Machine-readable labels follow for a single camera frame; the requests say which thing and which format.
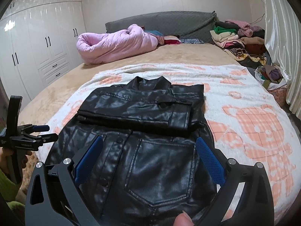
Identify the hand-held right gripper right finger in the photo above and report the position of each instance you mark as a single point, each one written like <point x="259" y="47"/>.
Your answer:
<point x="209" y="160"/>

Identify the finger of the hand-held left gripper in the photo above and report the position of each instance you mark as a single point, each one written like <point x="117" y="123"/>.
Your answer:
<point x="38" y="128"/>
<point x="49" y="137"/>

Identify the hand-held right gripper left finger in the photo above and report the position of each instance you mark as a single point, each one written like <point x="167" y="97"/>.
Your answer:
<point x="88" y="157"/>

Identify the black leather jacket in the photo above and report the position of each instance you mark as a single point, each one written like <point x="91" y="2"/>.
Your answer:
<point x="145" y="160"/>

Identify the person's left forearm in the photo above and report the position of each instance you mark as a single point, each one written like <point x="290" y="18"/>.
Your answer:
<point x="9" y="190"/>

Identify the plastic bag of clothes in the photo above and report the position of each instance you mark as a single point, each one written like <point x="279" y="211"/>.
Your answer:
<point x="272" y="76"/>

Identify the pile of mixed clothes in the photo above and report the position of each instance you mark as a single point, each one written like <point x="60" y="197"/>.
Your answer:
<point x="237" y="40"/>

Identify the person's left hand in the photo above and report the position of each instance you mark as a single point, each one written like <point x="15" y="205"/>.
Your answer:
<point x="25" y="160"/>

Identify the person's right hand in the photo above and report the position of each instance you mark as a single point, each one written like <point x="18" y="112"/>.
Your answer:
<point x="184" y="219"/>

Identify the white blanket with pink bears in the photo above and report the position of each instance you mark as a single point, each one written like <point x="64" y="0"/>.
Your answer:
<point x="254" y="127"/>

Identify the white wardrobe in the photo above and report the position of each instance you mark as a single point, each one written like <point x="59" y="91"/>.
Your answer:
<point x="40" y="40"/>

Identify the pink floral cloth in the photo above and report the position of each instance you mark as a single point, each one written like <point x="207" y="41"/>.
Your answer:
<point x="279" y="96"/>

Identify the beige bed cover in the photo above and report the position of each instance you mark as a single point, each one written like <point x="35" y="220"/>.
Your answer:
<point x="188" y="53"/>

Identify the pink quilt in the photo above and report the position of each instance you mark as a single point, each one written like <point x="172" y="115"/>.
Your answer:
<point x="112" y="43"/>

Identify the blue patterned cloth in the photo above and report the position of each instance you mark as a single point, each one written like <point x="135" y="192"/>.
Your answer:
<point x="191" y="41"/>

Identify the red folded cloth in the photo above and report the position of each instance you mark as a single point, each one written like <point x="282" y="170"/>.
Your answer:
<point x="171" y="40"/>

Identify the teal folded cloth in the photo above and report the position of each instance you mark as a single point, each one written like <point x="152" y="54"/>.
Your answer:
<point x="154" y="33"/>

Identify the white shiny curtain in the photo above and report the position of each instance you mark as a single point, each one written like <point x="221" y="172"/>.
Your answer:
<point x="282" y="40"/>

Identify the grey headboard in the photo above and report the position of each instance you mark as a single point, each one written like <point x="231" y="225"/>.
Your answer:
<point x="169" y="22"/>

